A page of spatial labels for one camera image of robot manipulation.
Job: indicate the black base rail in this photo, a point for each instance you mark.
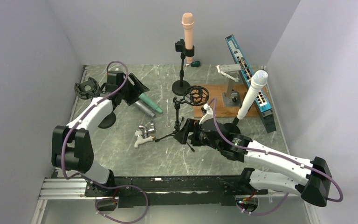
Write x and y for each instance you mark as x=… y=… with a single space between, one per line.
x=175 y=190

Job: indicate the black shock mount desk stand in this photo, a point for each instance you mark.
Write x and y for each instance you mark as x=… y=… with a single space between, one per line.
x=91 y=89

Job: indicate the blue network switch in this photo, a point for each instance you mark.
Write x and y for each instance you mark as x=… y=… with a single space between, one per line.
x=261 y=102

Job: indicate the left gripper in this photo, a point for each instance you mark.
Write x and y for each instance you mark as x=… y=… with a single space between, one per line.
x=140 y=88

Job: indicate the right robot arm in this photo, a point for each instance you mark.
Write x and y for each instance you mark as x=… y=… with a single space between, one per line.
x=310 y=179

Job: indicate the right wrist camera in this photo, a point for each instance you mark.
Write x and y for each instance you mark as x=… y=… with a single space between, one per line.
x=207 y=113

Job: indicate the white microphone silver grille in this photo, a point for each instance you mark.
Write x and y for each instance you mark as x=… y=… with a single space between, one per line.
x=258 y=81

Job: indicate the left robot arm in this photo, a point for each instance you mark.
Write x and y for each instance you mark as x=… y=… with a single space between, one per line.
x=71 y=144

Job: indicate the black tripod shock mount stand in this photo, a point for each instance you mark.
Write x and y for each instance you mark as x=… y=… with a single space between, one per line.
x=195 y=95

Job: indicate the wooden board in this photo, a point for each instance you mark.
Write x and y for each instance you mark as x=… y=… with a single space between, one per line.
x=216 y=91

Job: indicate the green handled screwdriver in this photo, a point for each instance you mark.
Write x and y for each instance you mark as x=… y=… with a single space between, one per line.
x=193 y=64

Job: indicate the black round base clip stand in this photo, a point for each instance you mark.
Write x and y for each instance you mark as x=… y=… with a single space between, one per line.
x=180 y=86

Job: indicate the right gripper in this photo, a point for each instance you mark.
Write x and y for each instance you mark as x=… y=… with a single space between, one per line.
x=181 y=135

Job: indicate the grey condenser microphone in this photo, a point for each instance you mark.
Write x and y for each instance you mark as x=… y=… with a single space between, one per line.
x=144 y=108

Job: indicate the peach pink microphone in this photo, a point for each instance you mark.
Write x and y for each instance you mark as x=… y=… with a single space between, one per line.
x=188 y=25

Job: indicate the metal bracket on post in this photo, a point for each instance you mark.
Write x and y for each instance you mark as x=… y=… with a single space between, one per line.
x=231 y=98

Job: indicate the mint green microphone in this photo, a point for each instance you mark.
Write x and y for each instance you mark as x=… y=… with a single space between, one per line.
x=150 y=103

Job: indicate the white and chrome faucet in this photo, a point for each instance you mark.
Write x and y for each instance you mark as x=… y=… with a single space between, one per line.
x=143 y=134

